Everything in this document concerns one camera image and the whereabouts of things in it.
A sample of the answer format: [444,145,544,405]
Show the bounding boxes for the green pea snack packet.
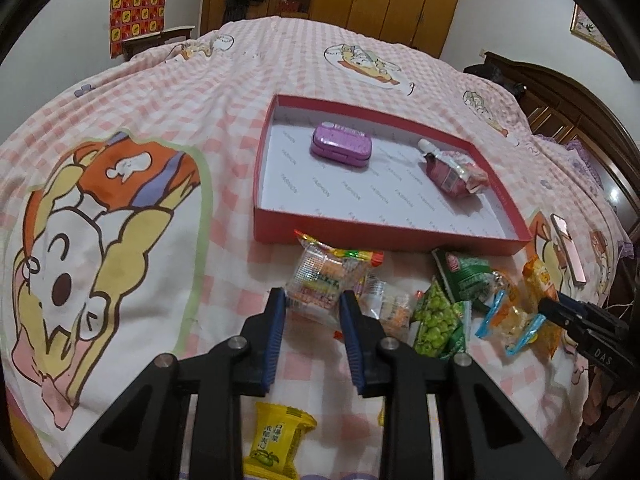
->
[409,282,472,361]

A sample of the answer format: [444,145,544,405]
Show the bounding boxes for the small clear orange snack packet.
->
[360,274,416,341]

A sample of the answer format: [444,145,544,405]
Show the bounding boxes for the blue-edged clear candy packet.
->
[475,271,546,356]

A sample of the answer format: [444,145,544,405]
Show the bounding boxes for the dark green snack packet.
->
[432,248,496,313]

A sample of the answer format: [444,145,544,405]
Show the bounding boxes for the clear orange biscuit packet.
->
[284,230,384,330]

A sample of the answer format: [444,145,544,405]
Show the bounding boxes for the pink drink pouch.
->
[418,139,489,198]

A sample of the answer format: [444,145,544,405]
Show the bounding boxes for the purple metal tin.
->
[310,122,372,168]

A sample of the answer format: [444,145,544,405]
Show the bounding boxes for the orange jelly snack packet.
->
[522,256,562,362]

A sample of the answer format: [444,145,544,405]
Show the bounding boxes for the pink smartphone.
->
[551,214,587,287]

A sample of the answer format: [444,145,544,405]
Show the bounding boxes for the red shallow cardboard box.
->
[253,94,532,256]

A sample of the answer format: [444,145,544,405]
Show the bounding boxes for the dark wooden headboard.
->
[464,52,639,243]

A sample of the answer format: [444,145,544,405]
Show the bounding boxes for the pink checked cartoon bedspread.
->
[1,18,632,479]

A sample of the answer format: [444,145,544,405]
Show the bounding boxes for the dark wooden side table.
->
[122,25,195,62]

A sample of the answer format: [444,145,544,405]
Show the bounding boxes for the framed wall picture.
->
[570,3,616,58]

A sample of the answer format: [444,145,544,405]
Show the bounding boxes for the red yellow patterned wall hanging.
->
[108,0,166,58]

